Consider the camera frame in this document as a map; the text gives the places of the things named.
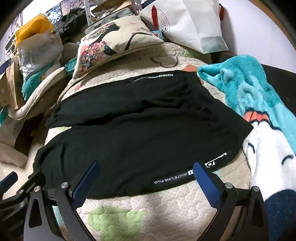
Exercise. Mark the clear plastic bag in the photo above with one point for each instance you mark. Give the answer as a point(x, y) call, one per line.
point(39, 51)

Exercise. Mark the yellow bag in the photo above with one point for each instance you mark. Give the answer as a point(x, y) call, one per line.
point(32, 26)

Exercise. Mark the lattice print mattress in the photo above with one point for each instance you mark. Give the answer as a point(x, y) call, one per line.
point(11, 129)

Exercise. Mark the black pants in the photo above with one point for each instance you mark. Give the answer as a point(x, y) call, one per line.
point(138, 127)

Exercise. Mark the teal packet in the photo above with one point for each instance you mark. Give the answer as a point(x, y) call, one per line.
point(70, 67)

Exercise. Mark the metal shelf rack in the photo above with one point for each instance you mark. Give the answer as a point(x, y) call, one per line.
point(90, 11)

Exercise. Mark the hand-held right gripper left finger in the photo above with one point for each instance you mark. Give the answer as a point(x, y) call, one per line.
point(85, 184)

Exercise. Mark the teal fleece blanket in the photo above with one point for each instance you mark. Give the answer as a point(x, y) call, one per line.
point(249, 92)

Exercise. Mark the grey bag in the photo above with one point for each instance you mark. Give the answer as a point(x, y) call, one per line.
point(113, 16)

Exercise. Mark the teal cloth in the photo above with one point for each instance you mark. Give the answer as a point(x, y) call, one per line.
point(32, 85)

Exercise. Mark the beige floor cushion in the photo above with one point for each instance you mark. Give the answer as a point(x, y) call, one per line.
point(12, 155)

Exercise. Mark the dark clothes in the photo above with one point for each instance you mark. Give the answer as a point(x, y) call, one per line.
point(71, 20)

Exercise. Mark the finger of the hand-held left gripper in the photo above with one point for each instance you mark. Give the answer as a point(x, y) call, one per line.
point(9, 180)
point(32, 182)

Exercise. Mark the white paper bag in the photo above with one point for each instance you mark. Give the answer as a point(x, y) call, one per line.
point(192, 23)

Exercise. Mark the dark furniture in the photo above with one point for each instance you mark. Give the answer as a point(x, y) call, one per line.
point(279, 78)

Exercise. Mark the wall picture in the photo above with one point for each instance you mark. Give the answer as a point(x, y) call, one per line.
point(69, 5)

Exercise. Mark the cardboard box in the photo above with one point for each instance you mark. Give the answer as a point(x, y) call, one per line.
point(9, 83)

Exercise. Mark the floral figure print cushion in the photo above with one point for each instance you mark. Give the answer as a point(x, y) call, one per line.
point(120, 37)

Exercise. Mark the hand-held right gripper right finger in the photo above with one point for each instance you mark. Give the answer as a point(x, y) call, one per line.
point(207, 185)

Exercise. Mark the beige seat pad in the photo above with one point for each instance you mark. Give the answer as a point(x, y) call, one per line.
point(44, 95)

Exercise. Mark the heart print quilted bedspread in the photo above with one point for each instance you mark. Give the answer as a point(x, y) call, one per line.
point(161, 220)

